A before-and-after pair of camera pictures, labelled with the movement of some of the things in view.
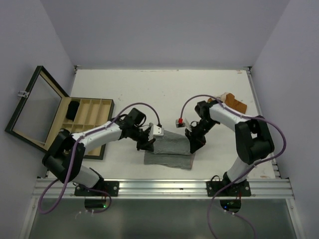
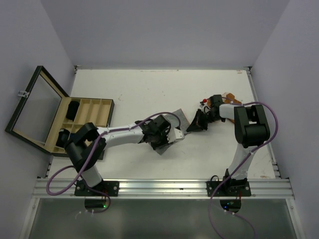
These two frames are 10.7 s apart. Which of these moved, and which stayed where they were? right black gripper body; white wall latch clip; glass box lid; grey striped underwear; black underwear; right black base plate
Moved: grey striped underwear; right black gripper body
Stayed: white wall latch clip; right black base plate; glass box lid; black underwear
